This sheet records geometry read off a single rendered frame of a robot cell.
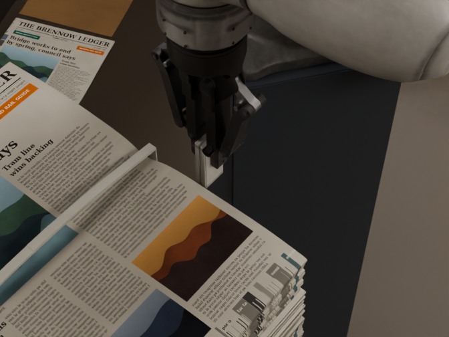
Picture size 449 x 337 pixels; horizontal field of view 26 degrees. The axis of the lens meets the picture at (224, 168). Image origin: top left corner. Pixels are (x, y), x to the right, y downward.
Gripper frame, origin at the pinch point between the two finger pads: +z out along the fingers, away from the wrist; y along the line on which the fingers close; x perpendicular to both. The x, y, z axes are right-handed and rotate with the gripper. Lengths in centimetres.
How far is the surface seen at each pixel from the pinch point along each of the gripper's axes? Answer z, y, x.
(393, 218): 96, -7, 69
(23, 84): -10.2, -15.1, -10.7
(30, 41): 96, -108, 55
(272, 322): -4.5, 18.8, -13.2
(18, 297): -10.1, 2.4, -27.7
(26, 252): -11.5, 0.4, -24.6
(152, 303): -10.2, 11.6, -20.8
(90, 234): -10.0, 2.6, -19.1
